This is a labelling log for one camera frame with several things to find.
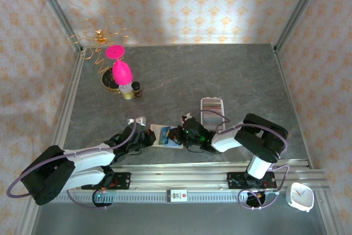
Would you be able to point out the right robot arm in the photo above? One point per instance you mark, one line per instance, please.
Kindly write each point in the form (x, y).
(228, 140)

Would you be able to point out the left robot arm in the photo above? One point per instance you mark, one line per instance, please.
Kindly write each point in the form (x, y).
(90, 158)

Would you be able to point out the stack of credit cards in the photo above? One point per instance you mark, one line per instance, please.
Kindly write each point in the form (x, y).
(211, 111)

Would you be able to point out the white plastic basket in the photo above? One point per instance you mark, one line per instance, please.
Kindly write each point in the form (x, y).
(211, 98)

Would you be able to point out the small dark bottle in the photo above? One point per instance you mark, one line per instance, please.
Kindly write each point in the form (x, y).
(137, 90)

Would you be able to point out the yellow-label bottle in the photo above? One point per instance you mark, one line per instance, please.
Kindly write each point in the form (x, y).
(127, 93)

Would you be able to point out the white number tag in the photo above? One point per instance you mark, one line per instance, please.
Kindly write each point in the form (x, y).
(177, 196)

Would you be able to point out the pink goblet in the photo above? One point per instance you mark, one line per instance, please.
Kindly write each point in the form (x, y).
(122, 72)

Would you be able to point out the white alarm clock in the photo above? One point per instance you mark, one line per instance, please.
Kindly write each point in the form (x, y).
(299, 197)

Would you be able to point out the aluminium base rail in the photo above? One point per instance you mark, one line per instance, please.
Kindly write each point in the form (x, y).
(176, 180)

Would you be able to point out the aluminium table side rail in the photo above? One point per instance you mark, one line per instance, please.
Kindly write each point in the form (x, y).
(288, 94)
(68, 103)

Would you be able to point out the aluminium frame post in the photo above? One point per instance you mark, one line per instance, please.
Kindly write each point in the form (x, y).
(299, 6)
(52, 1)

